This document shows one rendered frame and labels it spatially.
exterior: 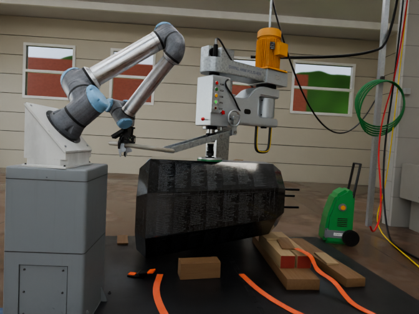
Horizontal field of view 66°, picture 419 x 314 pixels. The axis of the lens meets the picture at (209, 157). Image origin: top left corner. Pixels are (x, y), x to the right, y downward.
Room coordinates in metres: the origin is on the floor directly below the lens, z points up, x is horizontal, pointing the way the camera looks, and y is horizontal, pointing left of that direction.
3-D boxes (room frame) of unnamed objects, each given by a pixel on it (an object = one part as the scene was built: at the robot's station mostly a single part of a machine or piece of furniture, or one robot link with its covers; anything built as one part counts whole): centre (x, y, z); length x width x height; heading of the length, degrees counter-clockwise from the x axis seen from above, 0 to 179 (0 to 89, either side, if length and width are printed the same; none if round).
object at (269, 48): (3.22, -0.53, 1.93); 0.31 x 0.28 x 0.40; 38
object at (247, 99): (3.05, -0.32, 1.33); 0.74 x 0.23 x 0.49; 128
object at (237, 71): (3.04, -0.28, 1.64); 0.96 x 0.25 x 0.17; 128
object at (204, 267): (2.36, 0.03, 0.07); 0.30 x 0.12 x 0.12; 104
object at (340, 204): (3.49, -1.44, 0.43); 0.35 x 0.35 x 0.87; 84
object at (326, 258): (2.67, -1.02, 0.09); 0.25 x 0.10 x 0.01; 5
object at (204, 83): (2.87, -0.07, 1.35); 0.36 x 0.22 x 0.45; 128
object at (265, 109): (3.23, -0.52, 1.37); 0.19 x 0.19 x 0.20
